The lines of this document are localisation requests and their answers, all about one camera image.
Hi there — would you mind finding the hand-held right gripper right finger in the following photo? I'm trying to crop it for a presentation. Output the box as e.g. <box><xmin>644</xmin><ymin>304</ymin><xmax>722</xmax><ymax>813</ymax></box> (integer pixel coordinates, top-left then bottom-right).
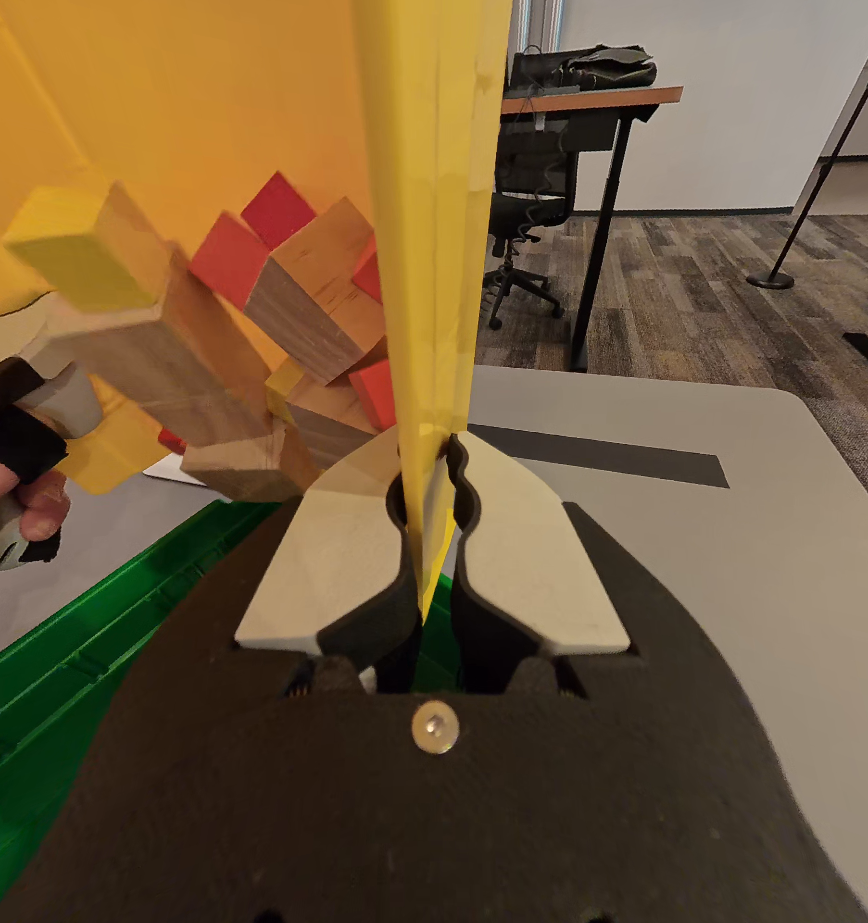
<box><xmin>448</xmin><ymin>430</ymin><xmax>631</xmax><ymax>695</ymax></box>

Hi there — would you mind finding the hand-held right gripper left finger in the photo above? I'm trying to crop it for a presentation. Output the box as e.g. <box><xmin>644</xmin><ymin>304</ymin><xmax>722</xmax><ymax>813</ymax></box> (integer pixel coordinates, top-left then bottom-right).
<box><xmin>233</xmin><ymin>428</ymin><xmax>423</xmax><ymax>695</ymax></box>

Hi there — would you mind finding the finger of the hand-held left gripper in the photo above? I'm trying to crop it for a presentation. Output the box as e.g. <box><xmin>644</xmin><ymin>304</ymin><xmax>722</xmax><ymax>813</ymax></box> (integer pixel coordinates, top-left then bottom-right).
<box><xmin>0</xmin><ymin>292</ymin><xmax>104</xmax><ymax>441</ymax></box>

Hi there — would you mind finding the green plastic box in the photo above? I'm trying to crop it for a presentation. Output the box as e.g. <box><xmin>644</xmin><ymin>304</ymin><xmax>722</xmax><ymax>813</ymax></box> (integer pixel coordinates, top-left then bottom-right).
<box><xmin>0</xmin><ymin>498</ymin><xmax>456</xmax><ymax>923</ymax></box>

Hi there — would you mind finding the pile of wooden cubes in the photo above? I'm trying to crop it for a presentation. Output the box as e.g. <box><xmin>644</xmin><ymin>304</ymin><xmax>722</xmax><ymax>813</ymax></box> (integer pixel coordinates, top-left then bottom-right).
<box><xmin>4</xmin><ymin>172</ymin><xmax>407</xmax><ymax>503</ymax></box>

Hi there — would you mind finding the yellow plastic box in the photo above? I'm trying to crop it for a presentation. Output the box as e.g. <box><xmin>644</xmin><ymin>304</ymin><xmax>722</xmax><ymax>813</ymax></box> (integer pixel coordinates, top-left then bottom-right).
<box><xmin>0</xmin><ymin>0</ymin><xmax>514</xmax><ymax>630</ymax></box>

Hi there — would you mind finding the person's left hand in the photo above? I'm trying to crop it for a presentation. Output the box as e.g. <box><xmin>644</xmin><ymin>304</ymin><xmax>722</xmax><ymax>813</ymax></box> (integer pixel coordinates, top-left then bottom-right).
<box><xmin>0</xmin><ymin>433</ymin><xmax>72</xmax><ymax>637</ymax></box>

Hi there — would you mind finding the white paper sheet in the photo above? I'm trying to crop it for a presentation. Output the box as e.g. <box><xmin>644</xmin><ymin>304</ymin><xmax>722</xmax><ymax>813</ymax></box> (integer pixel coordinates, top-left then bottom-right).
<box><xmin>144</xmin><ymin>457</ymin><xmax>220</xmax><ymax>489</ymax></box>

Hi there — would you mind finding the black office chair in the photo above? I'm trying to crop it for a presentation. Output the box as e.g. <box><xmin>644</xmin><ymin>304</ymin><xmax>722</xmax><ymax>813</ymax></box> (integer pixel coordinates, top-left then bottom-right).
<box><xmin>480</xmin><ymin>130</ymin><xmax>581</xmax><ymax>333</ymax></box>

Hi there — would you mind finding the black floor stand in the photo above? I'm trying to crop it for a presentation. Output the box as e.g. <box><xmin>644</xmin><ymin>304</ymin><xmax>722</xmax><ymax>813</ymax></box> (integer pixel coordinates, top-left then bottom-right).
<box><xmin>746</xmin><ymin>29</ymin><xmax>868</xmax><ymax>291</ymax></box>

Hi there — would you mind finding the wooden top desk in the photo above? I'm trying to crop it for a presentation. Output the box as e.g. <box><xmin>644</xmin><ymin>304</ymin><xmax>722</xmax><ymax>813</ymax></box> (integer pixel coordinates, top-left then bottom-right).
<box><xmin>501</xmin><ymin>85</ymin><xmax>684</xmax><ymax>374</ymax></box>

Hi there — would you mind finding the black electronic device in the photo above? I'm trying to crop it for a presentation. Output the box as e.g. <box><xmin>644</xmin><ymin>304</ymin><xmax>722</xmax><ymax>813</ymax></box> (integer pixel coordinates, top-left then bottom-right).
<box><xmin>509</xmin><ymin>47</ymin><xmax>582</xmax><ymax>99</ymax></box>

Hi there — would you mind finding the dark bag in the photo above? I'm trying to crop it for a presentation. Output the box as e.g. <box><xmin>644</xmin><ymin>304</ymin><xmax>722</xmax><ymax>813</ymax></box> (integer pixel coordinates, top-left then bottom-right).
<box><xmin>560</xmin><ymin>45</ymin><xmax>658</xmax><ymax>92</ymax></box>

